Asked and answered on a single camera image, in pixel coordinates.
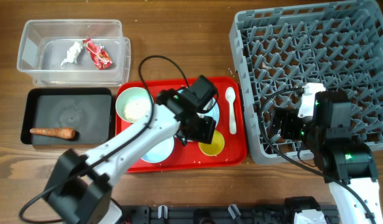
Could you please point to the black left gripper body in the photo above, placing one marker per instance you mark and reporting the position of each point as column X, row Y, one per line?
column 203, row 130

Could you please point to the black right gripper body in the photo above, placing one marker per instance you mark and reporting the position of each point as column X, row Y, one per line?
column 292, row 126

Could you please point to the light blue plate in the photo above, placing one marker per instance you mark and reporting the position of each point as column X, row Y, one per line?
column 213, row 112

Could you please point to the yellow cup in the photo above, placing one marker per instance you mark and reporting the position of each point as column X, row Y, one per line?
column 215, row 147

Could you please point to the small light blue bowl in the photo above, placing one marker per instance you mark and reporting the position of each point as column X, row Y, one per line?
column 159, row 152

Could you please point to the white plastic spoon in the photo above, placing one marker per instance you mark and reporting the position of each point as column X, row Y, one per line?
column 230, row 96

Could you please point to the cooked white rice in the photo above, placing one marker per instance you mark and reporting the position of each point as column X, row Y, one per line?
column 135, row 109

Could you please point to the green bowl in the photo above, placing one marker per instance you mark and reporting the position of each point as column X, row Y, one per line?
column 128, row 94

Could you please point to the red snack wrapper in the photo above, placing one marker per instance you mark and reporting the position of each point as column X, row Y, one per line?
column 99, row 56

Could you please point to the orange carrot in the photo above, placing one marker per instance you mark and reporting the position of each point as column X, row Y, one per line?
column 62, row 133

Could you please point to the white tissue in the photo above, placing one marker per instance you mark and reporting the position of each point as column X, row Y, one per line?
column 72, row 54

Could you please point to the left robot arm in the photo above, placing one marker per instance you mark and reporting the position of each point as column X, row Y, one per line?
column 80, row 186

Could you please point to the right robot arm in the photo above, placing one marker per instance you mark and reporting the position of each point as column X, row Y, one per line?
column 347, row 166

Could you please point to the grey plastic dishwasher rack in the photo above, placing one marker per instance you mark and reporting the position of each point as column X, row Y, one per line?
column 338, row 44

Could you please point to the black waste tray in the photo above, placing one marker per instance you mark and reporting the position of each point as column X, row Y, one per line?
column 88, row 111

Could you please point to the clear plastic waste bin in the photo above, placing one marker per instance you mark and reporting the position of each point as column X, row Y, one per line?
column 44, row 45

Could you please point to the red plastic tray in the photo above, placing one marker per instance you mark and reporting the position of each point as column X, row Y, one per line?
column 191, row 157

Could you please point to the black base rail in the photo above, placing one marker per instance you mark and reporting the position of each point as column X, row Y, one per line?
column 293, row 210

